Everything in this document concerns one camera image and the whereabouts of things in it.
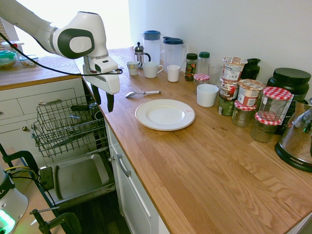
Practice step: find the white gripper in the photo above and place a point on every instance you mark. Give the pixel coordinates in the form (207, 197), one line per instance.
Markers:
(107, 81)

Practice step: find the metal spoon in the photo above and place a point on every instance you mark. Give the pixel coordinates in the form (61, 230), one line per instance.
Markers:
(143, 93)

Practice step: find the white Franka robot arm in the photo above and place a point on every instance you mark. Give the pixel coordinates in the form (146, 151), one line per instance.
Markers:
(36, 22)

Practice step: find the white robot base green light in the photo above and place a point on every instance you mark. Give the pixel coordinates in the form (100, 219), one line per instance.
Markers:
(12, 202)

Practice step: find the open dishwasher door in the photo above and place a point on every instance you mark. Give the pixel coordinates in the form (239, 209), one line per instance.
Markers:
(80, 175)

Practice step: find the black utensil in rack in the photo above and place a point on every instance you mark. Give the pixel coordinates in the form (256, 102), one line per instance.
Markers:
(80, 107)

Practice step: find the small patterned cup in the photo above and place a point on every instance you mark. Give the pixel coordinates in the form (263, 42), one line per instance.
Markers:
(133, 68)

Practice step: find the glass french press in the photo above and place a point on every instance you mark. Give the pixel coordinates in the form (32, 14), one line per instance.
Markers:
(140, 54)

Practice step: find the silver cabinet knob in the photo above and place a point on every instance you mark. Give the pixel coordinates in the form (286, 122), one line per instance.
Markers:
(25, 128)
(111, 159)

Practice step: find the white dinner plate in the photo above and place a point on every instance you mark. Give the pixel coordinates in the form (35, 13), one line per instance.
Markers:
(165, 114)

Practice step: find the tall pitcher blue lid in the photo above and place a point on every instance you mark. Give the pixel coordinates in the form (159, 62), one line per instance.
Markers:
(151, 47)

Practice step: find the white ribbed cup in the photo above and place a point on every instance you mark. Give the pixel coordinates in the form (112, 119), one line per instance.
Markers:
(173, 73)

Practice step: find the short pitcher blue lid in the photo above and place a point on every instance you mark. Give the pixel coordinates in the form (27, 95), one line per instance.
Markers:
(173, 53)

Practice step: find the glass food container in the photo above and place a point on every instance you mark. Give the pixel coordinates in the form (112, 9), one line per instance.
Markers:
(28, 61)

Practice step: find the spice jar black lid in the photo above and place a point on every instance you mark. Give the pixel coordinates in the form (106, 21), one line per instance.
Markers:
(191, 67)

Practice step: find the black screw clamp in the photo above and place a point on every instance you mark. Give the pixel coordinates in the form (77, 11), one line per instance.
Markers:
(26, 157)
(61, 221)

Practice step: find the small jar checked lid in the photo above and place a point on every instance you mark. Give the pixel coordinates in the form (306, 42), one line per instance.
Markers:
(201, 79)

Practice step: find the wide white mug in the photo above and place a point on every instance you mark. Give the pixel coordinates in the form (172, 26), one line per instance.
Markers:
(206, 96)

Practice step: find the food container green lid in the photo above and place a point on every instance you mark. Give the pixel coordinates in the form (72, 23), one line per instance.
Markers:
(7, 59)

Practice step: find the clear jar green lid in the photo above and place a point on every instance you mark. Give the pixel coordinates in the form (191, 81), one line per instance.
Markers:
(203, 63)

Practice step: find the white bottle red cap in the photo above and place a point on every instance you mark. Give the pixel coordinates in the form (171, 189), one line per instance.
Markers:
(11, 45)

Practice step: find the clear drinking glass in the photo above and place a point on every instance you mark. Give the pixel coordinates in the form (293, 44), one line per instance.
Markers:
(215, 73)

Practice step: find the green tin can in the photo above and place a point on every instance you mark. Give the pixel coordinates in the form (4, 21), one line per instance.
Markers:
(225, 106)

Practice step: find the oatmeal cup dark label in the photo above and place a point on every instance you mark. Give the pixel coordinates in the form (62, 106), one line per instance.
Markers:
(228, 89)

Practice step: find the oatmeal cup white label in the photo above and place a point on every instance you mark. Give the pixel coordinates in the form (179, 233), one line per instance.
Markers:
(233, 69)

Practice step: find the glass jar checked lid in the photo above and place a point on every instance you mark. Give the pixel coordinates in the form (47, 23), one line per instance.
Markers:
(264, 130)
(243, 114)

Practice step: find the oatmeal cup red label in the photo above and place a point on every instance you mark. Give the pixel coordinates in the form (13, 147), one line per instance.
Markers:
(249, 92)

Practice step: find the black shaker bottle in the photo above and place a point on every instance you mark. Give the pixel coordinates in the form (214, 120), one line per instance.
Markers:
(251, 69)

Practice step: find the tall jar checked lid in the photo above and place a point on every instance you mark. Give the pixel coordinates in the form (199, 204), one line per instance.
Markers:
(275, 104)

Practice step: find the black protein powder tub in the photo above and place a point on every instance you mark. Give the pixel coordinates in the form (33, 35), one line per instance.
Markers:
(291, 83)

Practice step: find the steel electric kettle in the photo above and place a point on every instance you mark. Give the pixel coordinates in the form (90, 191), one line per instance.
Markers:
(296, 143)

